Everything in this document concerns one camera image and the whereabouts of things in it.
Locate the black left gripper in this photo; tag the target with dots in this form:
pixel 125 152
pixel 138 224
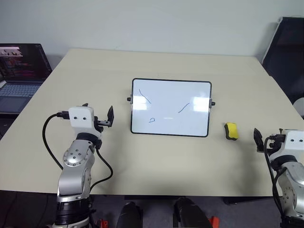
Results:
pixel 103 123

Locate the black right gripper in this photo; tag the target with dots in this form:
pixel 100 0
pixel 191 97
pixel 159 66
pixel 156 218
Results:
pixel 276 142

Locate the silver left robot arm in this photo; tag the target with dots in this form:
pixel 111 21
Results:
pixel 74 164

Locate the yellow and black eraser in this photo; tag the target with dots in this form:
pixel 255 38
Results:
pixel 231 130

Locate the white round object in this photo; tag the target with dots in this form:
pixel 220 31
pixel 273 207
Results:
pixel 299 108

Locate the black-framed tabletop whiteboard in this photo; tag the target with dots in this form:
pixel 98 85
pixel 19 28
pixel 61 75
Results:
pixel 169 109

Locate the black office chair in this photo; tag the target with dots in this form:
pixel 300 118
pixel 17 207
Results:
pixel 286 59

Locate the open grey laptop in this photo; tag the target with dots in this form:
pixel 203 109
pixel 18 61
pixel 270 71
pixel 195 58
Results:
pixel 19 76

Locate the red clamp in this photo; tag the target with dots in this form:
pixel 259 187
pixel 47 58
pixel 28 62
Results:
pixel 215 222
pixel 101 223

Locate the dark rounded shape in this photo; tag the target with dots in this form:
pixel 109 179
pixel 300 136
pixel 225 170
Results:
pixel 190 213
pixel 129 215

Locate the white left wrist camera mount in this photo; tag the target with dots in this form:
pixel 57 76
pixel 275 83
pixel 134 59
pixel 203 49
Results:
pixel 80 118

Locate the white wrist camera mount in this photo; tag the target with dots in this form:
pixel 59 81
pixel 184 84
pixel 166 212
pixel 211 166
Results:
pixel 80 118
pixel 293 142

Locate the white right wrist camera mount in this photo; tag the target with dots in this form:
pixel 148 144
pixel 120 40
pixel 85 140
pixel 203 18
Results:
pixel 293 142

